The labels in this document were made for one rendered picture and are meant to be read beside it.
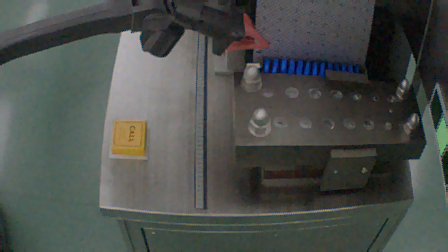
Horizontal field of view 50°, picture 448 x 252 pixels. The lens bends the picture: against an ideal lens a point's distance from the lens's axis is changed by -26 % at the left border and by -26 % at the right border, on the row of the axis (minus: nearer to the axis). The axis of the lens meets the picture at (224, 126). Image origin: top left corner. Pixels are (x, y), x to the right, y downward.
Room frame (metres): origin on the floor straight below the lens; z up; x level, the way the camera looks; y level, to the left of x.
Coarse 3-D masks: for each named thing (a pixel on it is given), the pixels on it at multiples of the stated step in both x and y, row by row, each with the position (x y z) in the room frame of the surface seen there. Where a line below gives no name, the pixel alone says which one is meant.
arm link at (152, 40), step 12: (168, 0) 0.80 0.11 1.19; (156, 12) 0.74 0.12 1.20; (168, 12) 0.77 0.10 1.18; (144, 24) 0.73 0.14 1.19; (156, 24) 0.73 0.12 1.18; (168, 24) 0.75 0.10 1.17; (144, 36) 0.78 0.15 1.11; (156, 36) 0.77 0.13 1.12; (168, 36) 0.77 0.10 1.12; (180, 36) 0.78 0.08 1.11; (144, 48) 0.76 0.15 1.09; (156, 48) 0.76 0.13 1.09; (168, 48) 0.77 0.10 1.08
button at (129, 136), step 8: (120, 120) 0.73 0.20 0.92; (128, 120) 0.73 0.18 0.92; (136, 120) 0.73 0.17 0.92; (144, 120) 0.73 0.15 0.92; (120, 128) 0.71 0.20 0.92; (128, 128) 0.71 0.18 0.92; (136, 128) 0.71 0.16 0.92; (144, 128) 0.71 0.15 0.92; (112, 136) 0.69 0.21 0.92; (120, 136) 0.69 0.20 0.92; (128, 136) 0.69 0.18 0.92; (136, 136) 0.69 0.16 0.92; (144, 136) 0.69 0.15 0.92; (112, 144) 0.67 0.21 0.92; (120, 144) 0.67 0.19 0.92; (128, 144) 0.67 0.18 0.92; (136, 144) 0.67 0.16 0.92; (144, 144) 0.68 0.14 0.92; (112, 152) 0.66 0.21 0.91; (120, 152) 0.66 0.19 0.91; (128, 152) 0.66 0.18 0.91; (136, 152) 0.66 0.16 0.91; (144, 152) 0.67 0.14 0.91
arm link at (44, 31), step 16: (112, 0) 0.76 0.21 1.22; (128, 0) 0.76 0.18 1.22; (144, 0) 0.77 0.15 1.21; (160, 0) 0.77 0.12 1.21; (64, 16) 0.72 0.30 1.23; (80, 16) 0.72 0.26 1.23; (96, 16) 0.72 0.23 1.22; (112, 16) 0.72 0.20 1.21; (128, 16) 0.73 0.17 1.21; (144, 16) 0.74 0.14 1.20; (0, 32) 0.68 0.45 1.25; (16, 32) 0.68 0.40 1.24; (32, 32) 0.68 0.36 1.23; (48, 32) 0.68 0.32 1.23; (64, 32) 0.69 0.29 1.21; (80, 32) 0.71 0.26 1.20; (96, 32) 0.72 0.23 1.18; (112, 32) 0.73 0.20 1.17; (0, 48) 0.64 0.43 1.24; (16, 48) 0.65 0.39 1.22; (32, 48) 0.67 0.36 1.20; (48, 48) 0.68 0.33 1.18; (0, 64) 0.64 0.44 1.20
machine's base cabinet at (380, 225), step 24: (360, 216) 0.56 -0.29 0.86; (384, 216) 0.57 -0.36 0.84; (144, 240) 0.54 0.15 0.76; (168, 240) 0.54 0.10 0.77; (192, 240) 0.55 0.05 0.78; (216, 240) 0.55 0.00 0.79; (240, 240) 0.55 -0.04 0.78; (264, 240) 0.55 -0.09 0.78; (288, 240) 0.56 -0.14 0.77; (312, 240) 0.56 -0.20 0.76; (336, 240) 0.56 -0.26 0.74; (360, 240) 0.57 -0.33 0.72; (384, 240) 0.57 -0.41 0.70
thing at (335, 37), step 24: (264, 0) 0.81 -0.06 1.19; (288, 0) 0.81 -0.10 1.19; (264, 24) 0.81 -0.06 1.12; (288, 24) 0.81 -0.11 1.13; (312, 24) 0.81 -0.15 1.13; (336, 24) 0.81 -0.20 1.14; (360, 24) 0.82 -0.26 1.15; (264, 48) 0.81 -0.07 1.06; (288, 48) 0.81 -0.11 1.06; (312, 48) 0.81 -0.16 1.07; (336, 48) 0.81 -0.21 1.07; (360, 48) 0.82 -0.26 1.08
